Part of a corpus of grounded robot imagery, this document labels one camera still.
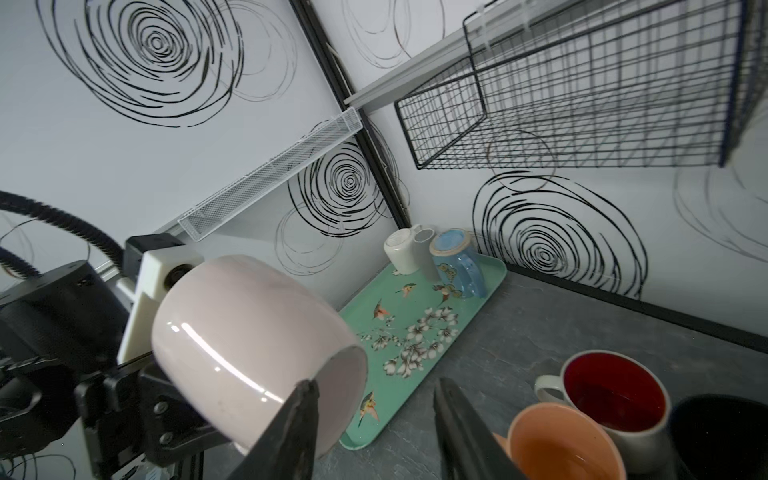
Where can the pink mug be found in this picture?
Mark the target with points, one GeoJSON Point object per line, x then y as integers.
{"type": "Point", "coordinates": [235, 336]}

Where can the white ribbed mug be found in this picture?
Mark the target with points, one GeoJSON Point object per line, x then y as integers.
{"type": "Point", "coordinates": [400, 250]}

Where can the black mug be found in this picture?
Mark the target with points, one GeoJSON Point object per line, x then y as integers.
{"type": "Point", "coordinates": [719, 437]}

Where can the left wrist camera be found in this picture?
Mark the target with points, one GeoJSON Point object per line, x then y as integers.
{"type": "Point", "coordinates": [152, 265]}

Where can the white wire shelf basket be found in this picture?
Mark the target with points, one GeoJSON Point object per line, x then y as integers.
{"type": "Point", "coordinates": [221, 207]}

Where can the white mug red inside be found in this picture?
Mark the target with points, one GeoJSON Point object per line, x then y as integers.
{"type": "Point", "coordinates": [623, 396]}

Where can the small grey mug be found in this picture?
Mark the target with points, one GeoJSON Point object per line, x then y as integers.
{"type": "Point", "coordinates": [422, 237]}

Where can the blue butterfly mug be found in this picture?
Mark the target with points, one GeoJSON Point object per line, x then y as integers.
{"type": "Point", "coordinates": [458, 264]}

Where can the black wire basket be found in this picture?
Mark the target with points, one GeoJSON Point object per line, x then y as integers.
{"type": "Point", "coordinates": [596, 84]}

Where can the beige and salmon mug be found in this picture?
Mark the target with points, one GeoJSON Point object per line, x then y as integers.
{"type": "Point", "coordinates": [554, 441]}

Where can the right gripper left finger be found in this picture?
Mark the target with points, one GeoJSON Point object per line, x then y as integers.
{"type": "Point", "coordinates": [286, 449]}

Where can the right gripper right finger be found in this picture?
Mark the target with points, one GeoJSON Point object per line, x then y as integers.
{"type": "Point", "coordinates": [468, 449]}

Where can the green floral tray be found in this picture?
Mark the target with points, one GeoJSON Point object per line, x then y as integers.
{"type": "Point", "coordinates": [406, 324]}

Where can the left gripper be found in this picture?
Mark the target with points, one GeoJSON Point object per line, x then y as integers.
{"type": "Point", "coordinates": [60, 333]}

